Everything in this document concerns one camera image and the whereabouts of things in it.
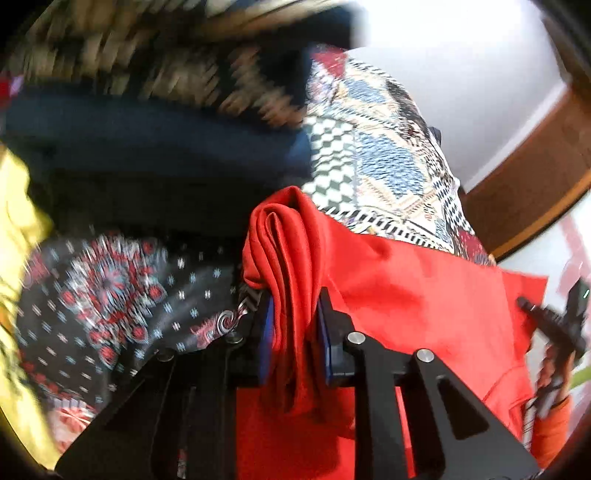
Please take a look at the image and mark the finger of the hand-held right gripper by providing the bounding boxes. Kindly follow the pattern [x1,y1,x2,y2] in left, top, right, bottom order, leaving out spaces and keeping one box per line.
[516,296,561,333]

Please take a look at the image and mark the yellow cloth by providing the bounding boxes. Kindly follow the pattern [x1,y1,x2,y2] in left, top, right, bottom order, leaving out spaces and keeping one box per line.
[0,145,61,462]

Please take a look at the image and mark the dark patterned clothes pile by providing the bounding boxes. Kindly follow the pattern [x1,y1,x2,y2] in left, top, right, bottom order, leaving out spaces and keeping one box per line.
[4,0,365,232]

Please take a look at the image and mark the patchwork printed quilt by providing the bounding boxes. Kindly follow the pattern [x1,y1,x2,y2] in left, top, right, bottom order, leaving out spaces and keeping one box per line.
[302,48,497,266]

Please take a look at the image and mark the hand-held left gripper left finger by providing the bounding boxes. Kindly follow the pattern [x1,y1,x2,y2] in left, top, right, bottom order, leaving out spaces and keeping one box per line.
[54,288,274,480]

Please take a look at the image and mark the person's right hand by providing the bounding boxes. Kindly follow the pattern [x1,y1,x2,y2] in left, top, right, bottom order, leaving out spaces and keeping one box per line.
[536,346,575,416]

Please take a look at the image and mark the red zip jacket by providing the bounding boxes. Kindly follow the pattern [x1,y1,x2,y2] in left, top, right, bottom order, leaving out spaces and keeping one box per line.
[235,185,550,480]

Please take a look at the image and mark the black floral cloth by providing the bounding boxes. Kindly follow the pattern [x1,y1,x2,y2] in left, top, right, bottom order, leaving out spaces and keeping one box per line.
[16,226,259,462]

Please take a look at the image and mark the person's right forearm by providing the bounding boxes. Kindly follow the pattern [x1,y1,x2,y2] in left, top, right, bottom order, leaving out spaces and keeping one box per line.
[524,397,575,469]

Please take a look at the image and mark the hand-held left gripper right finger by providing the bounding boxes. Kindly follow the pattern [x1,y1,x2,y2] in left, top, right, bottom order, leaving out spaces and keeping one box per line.
[318,287,541,480]

